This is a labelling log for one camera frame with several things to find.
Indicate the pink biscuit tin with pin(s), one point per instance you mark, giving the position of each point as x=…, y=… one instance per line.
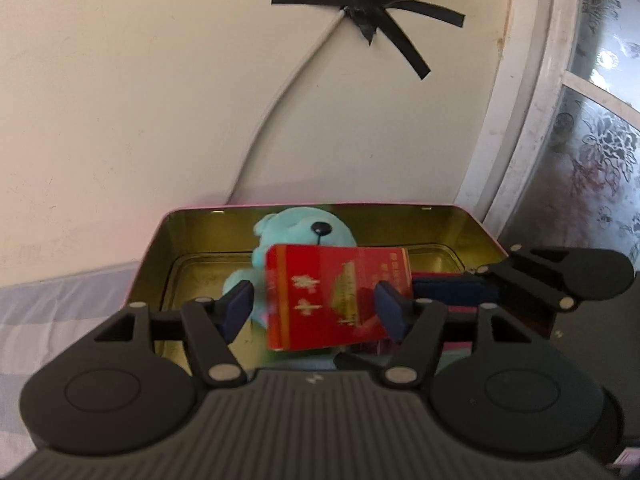
x=200, y=240

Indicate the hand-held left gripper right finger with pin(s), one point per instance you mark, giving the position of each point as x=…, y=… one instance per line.
x=390, y=310

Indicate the frosted floral window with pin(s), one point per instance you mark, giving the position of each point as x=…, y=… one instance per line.
x=590, y=110

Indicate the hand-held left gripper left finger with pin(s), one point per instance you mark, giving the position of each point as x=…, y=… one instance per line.
x=237, y=305

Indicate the red cardboard box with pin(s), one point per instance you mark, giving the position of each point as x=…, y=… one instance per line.
x=320, y=300

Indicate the teal plush toy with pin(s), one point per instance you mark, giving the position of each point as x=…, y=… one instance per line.
x=290, y=230

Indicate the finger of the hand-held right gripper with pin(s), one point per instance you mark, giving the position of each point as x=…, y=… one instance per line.
x=450, y=287
x=360, y=361

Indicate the black tape cross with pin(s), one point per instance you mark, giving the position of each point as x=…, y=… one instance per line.
x=370, y=7

